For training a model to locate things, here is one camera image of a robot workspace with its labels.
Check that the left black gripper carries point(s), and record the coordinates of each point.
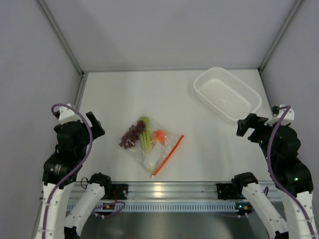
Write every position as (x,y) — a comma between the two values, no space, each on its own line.
(96,130)

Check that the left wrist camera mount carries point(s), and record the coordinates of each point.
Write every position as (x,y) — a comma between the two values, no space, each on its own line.
(66,115)

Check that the aluminium mounting rail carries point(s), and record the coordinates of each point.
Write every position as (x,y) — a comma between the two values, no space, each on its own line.
(171,190)

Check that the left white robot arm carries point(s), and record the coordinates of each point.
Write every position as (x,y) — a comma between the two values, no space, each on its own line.
(60,173)

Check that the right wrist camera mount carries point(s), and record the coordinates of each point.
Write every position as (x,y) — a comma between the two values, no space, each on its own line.
(284,112)

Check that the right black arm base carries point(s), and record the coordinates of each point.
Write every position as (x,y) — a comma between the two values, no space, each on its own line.
(225,191)

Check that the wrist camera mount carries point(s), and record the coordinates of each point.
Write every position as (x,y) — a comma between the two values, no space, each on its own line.
(284,112)
(66,115)

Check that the clear zip top bag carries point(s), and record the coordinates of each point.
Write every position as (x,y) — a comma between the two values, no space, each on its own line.
(172,142)

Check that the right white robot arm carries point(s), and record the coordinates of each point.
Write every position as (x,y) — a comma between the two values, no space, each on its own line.
(279,144)

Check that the green fake scallion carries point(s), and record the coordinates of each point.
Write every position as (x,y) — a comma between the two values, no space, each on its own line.
(152,153)

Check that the white slotted cable duct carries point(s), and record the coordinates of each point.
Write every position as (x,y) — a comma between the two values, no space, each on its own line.
(166,206)

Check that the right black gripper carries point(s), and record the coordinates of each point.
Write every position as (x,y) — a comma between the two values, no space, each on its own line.
(250,121)

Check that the white perforated plastic basket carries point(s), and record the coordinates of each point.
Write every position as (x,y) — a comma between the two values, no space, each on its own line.
(226,95)

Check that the orange fake peach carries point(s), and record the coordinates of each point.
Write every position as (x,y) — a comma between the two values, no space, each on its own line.
(159,136)

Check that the purple fake grapes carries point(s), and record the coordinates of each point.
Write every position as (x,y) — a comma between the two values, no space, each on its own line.
(130,138)

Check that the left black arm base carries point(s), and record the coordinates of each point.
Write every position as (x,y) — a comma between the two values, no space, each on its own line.
(118,192)

